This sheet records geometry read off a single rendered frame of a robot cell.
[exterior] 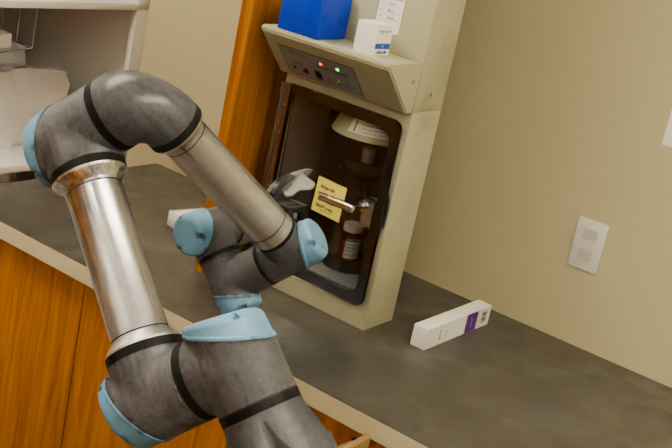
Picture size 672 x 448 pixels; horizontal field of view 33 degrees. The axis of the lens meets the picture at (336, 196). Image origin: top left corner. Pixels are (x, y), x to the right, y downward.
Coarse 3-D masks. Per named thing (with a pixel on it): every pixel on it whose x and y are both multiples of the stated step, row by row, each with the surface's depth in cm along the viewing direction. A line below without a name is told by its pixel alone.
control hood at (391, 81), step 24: (264, 24) 228; (312, 48) 223; (336, 48) 219; (288, 72) 237; (360, 72) 219; (384, 72) 214; (408, 72) 218; (360, 96) 227; (384, 96) 221; (408, 96) 220
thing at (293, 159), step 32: (320, 96) 235; (288, 128) 241; (320, 128) 236; (352, 128) 231; (384, 128) 226; (288, 160) 242; (320, 160) 237; (352, 160) 232; (384, 160) 227; (352, 192) 232; (384, 192) 228; (320, 224) 238; (352, 224) 233; (352, 256) 234; (320, 288) 240; (352, 288) 235
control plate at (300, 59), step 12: (288, 48) 228; (288, 60) 233; (300, 60) 229; (312, 60) 226; (324, 60) 224; (300, 72) 234; (312, 72) 231; (324, 72) 228; (336, 72) 225; (348, 72) 222; (336, 84) 229
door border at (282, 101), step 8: (288, 88) 239; (280, 96) 241; (288, 96) 240; (280, 104) 241; (280, 112) 241; (280, 120) 242; (272, 128) 243; (280, 128) 242; (280, 136) 242; (272, 144) 244; (272, 152) 244; (272, 160) 244; (272, 168) 244; (272, 176) 245
